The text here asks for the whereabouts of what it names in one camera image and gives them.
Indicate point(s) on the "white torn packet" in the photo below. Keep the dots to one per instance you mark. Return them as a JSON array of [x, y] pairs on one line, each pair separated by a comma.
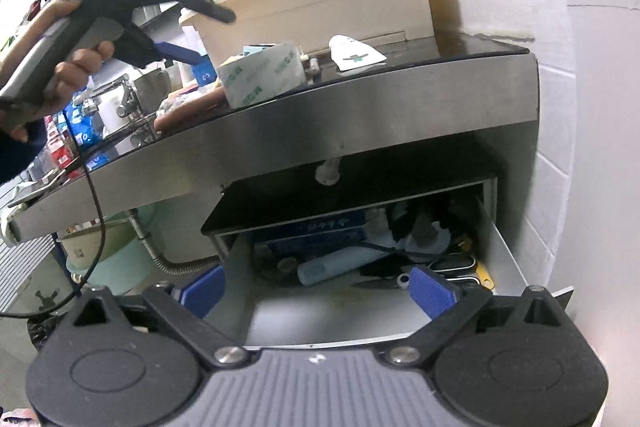
[[356, 52]]

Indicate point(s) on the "white plastic knob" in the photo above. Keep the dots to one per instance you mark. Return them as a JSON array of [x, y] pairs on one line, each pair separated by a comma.
[[327, 171]]

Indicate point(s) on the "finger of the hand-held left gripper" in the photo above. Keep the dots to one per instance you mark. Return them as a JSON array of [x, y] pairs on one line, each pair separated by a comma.
[[216, 12], [176, 52]]

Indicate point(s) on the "brown sausage pack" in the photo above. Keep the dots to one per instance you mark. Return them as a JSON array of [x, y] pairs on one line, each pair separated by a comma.
[[190, 112]]

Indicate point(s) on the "stainless steel counter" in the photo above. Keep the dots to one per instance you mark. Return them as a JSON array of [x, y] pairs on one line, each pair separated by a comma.
[[350, 107]]

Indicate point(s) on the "blue flat box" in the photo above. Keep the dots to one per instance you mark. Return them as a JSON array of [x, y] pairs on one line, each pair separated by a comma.
[[310, 232]]

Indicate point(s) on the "pale green basin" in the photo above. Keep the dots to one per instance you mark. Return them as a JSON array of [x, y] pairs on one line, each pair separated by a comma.
[[120, 247]]

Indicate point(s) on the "metal pot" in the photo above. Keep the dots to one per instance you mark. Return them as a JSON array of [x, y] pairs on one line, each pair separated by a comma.
[[153, 88]]

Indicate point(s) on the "red snack packets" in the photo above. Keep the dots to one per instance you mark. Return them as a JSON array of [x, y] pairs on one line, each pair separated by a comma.
[[59, 142]]

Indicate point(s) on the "person's left hand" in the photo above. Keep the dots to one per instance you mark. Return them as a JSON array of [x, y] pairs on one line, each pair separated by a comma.
[[76, 68]]

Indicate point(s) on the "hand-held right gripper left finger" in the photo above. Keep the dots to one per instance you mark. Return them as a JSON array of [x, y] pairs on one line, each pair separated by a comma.
[[201, 291]]

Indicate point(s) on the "yellow flat tool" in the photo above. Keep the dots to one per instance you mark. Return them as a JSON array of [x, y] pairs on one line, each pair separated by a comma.
[[485, 278]]

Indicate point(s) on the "black round tape roll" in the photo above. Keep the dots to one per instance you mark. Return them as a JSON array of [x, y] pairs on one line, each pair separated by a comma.
[[276, 267]]

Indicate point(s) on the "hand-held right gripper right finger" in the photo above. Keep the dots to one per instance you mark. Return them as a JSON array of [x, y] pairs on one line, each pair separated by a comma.
[[431, 293]]

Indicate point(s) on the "silver metal carabiner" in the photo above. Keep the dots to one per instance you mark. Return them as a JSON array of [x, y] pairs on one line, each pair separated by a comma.
[[452, 264]]

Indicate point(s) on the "blue snack packets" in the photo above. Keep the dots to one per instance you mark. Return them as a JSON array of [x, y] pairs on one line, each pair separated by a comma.
[[85, 124]]

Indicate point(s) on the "chrome faucet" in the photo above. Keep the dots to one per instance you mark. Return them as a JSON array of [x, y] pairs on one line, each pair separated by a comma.
[[127, 104]]

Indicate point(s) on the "blue number tag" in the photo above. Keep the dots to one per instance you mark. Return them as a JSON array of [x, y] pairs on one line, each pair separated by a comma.
[[205, 74]]

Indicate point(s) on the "steel drawer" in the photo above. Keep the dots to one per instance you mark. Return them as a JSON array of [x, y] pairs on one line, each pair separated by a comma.
[[320, 312]]

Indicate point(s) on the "light blue tube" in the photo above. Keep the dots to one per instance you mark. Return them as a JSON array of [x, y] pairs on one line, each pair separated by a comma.
[[335, 268]]

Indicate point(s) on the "person's left forearm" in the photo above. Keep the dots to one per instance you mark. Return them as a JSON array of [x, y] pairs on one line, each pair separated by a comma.
[[11, 157]]

